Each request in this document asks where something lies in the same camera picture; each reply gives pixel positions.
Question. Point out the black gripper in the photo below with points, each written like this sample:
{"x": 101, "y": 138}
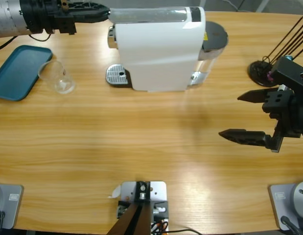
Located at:
{"x": 41, "y": 14}
{"x": 288, "y": 115}

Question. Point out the clear glass cup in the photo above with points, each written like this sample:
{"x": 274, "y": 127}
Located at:
{"x": 60, "y": 80}

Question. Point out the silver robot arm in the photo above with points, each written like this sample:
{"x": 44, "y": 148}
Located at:
{"x": 6, "y": 17}

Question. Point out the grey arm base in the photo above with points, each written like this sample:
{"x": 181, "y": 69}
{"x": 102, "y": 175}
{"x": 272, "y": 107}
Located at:
{"x": 288, "y": 200}
{"x": 9, "y": 203}

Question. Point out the purple coffee capsule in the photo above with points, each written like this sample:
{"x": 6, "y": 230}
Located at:
{"x": 270, "y": 76}

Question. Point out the white capsule coffee machine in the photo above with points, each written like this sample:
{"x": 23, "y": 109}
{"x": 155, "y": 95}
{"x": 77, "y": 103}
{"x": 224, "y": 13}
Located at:
{"x": 156, "y": 56}

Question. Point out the black capsule holder with rods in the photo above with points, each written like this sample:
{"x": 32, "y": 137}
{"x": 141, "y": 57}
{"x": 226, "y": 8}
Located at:
{"x": 257, "y": 72}

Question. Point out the clear water tank black lid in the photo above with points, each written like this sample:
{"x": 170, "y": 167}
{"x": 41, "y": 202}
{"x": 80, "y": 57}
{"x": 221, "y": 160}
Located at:
{"x": 215, "y": 34}

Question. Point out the yellow warning sticker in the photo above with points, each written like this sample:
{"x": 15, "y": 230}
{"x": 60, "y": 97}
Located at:
{"x": 205, "y": 36}

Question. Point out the teal plastic tray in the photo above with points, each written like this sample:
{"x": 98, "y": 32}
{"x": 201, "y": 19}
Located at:
{"x": 16, "y": 71}

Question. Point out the white tape tag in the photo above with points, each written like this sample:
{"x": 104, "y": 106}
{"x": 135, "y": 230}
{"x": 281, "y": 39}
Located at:
{"x": 115, "y": 192}

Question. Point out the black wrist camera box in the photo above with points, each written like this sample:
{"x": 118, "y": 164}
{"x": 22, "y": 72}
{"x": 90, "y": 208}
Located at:
{"x": 288, "y": 71}

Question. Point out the grey metal frame leg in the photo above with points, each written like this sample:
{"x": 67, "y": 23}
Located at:
{"x": 262, "y": 6}

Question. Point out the light grey camera mount plate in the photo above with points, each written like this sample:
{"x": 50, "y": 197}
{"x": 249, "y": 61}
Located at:
{"x": 158, "y": 191}

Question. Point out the black camera mast with bracket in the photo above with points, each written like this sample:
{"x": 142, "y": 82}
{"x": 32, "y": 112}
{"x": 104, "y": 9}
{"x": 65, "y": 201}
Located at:
{"x": 141, "y": 195}

